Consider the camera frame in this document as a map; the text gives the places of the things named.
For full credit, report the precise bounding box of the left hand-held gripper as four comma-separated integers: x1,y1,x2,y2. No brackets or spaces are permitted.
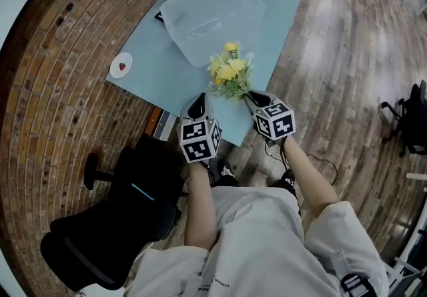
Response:
179,93,223,165

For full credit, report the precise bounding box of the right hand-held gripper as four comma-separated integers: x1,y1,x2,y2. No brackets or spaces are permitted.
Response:
246,90,296,146

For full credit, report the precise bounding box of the yellow artificial flowers bouquet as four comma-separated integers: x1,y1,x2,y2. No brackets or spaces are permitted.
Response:
205,41,255,101

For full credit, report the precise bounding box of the clear plastic storage bin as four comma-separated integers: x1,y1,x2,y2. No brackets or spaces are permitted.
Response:
159,0,267,68

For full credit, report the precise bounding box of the person's right forearm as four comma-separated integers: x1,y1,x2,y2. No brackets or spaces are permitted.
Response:
283,135,340,220

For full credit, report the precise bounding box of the person's left forearm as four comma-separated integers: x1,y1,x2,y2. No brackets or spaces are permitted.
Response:
183,162,220,252

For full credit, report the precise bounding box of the person's left black shoe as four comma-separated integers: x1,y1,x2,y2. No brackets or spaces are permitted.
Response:
216,158,240,187

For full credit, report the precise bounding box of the person's black shoe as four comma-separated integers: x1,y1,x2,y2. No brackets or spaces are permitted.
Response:
216,158,240,187
273,168,298,197

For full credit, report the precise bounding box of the person's right black shoe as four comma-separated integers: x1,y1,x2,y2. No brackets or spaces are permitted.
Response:
273,168,298,197

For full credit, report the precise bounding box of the white round plate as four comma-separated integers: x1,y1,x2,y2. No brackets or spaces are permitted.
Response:
109,51,133,79

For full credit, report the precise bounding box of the black office chair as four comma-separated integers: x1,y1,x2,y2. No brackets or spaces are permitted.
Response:
380,80,427,158
39,135,187,292

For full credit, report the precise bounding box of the person's light grey sweatshirt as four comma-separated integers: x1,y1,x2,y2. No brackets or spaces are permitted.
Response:
128,185,391,297

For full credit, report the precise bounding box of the right hand-held gripper black cable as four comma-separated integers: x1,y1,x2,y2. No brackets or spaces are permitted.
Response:
265,137,340,187

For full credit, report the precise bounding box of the black strap buckle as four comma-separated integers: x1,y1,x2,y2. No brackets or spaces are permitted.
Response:
340,274,378,297

